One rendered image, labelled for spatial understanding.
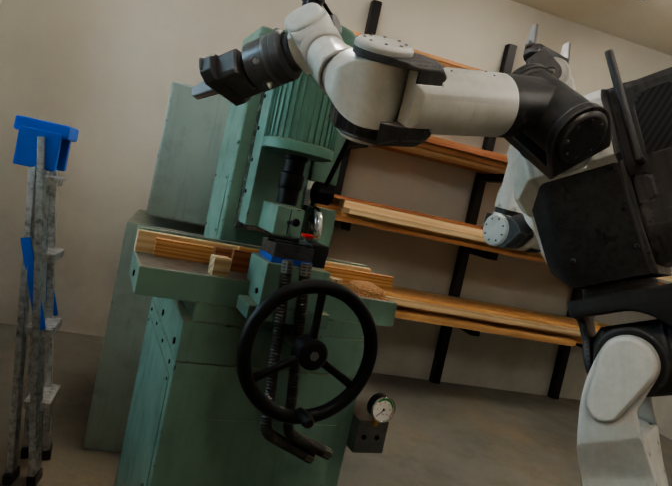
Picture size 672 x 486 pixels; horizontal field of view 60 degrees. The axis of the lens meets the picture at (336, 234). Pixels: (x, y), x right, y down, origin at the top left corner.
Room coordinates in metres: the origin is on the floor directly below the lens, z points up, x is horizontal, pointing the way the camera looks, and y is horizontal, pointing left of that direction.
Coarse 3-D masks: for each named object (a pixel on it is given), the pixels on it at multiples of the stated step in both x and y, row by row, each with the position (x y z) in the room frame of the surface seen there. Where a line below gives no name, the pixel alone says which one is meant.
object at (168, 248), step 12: (156, 240) 1.31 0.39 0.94; (168, 240) 1.32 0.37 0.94; (156, 252) 1.31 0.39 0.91; (168, 252) 1.32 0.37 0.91; (180, 252) 1.33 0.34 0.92; (192, 252) 1.34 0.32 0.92; (204, 252) 1.35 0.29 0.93; (336, 276) 1.49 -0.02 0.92; (348, 276) 1.50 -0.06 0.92; (360, 276) 1.51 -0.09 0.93; (372, 276) 1.53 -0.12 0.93; (384, 276) 1.54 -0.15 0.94; (384, 288) 1.54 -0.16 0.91
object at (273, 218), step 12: (264, 204) 1.48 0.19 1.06; (276, 204) 1.40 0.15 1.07; (264, 216) 1.46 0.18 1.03; (276, 216) 1.37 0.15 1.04; (288, 216) 1.38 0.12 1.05; (300, 216) 1.39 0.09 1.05; (264, 228) 1.44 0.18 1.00; (276, 228) 1.37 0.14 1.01; (288, 228) 1.38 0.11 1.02; (300, 228) 1.40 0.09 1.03
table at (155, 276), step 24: (144, 264) 1.17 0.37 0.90; (168, 264) 1.23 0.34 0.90; (192, 264) 1.30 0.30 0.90; (144, 288) 1.16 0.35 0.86; (168, 288) 1.17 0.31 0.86; (192, 288) 1.19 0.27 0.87; (216, 288) 1.21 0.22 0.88; (240, 288) 1.23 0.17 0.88; (288, 312) 1.18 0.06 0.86; (336, 312) 1.32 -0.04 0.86; (384, 312) 1.37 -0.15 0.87
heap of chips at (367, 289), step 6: (348, 282) 1.46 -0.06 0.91; (354, 282) 1.44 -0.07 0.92; (360, 282) 1.43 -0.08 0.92; (366, 282) 1.43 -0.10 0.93; (348, 288) 1.43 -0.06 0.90; (354, 288) 1.41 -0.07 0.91; (360, 288) 1.39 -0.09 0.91; (366, 288) 1.39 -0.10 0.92; (372, 288) 1.40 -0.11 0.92; (378, 288) 1.41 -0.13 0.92; (360, 294) 1.38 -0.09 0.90; (366, 294) 1.37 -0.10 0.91; (372, 294) 1.38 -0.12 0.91; (378, 294) 1.39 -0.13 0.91; (384, 294) 1.40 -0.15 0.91; (390, 300) 1.40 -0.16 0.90
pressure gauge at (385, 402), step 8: (376, 400) 1.31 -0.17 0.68; (384, 400) 1.32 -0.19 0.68; (392, 400) 1.33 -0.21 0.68; (368, 408) 1.33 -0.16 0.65; (376, 408) 1.31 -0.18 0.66; (384, 408) 1.32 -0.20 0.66; (392, 408) 1.33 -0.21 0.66; (384, 416) 1.33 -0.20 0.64; (392, 416) 1.33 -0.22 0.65; (376, 424) 1.34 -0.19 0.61
